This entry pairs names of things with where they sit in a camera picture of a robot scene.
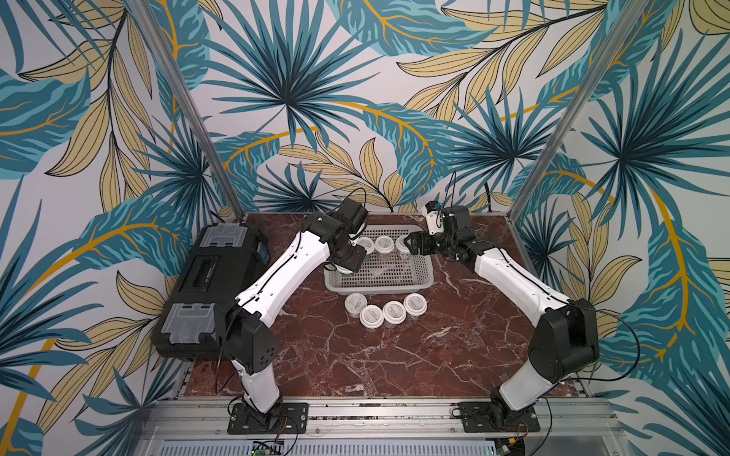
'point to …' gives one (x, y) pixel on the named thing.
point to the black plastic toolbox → (221, 261)
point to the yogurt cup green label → (368, 244)
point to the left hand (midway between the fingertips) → (346, 262)
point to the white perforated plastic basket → (384, 273)
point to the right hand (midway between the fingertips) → (417, 236)
